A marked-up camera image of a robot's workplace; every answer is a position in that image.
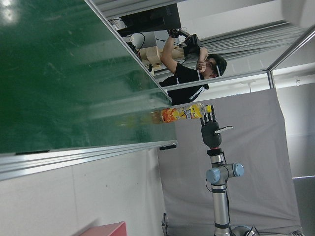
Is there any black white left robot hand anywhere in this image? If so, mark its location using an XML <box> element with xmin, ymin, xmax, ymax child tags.
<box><xmin>280</xmin><ymin>0</ymin><xmax>315</xmax><ymax>27</ymax></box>

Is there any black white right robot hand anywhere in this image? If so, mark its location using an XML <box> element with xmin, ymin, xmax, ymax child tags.
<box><xmin>200</xmin><ymin>105</ymin><xmax>234</xmax><ymax>149</ymax></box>

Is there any yellow orange drink bottle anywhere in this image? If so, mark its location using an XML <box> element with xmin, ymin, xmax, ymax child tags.
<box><xmin>155</xmin><ymin>104</ymin><xmax>214</xmax><ymax>125</ymax></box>

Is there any pink plastic basket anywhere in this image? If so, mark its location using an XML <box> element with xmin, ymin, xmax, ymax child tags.
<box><xmin>80</xmin><ymin>220</ymin><xmax>126</xmax><ymax>236</ymax></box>

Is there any grey fabric curtain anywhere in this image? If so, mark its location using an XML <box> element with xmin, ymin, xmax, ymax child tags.
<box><xmin>157</xmin><ymin>87</ymin><xmax>315</xmax><ymax>236</ymax></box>

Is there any person in black shirt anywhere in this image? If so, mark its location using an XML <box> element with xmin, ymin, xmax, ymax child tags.
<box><xmin>158</xmin><ymin>29</ymin><xmax>227</xmax><ymax>106</ymax></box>

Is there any black handheld tracker device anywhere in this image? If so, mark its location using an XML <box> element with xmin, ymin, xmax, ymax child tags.
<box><xmin>183</xmin><ymin>33</ymin><xmax>202</xmax><ymax>56</ymax></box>

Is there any black computer monitor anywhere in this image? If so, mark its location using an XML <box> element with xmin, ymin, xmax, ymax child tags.
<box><xmin>120</xmin><ymin>0</ymin><xmax>182</xmax><ymax>34</ymax></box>

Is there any green conveyor belt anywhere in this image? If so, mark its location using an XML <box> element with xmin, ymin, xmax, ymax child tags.
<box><xmin>0</xmin><ymin>0</ymin><xmax>178</xmax><ymax>182</ymax></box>

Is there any aluminium cell frame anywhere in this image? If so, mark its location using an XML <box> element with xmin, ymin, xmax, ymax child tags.
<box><xmin>159</xmin><ymin>21</ymin><xmax>315</xmax><ymax>89</ymax></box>

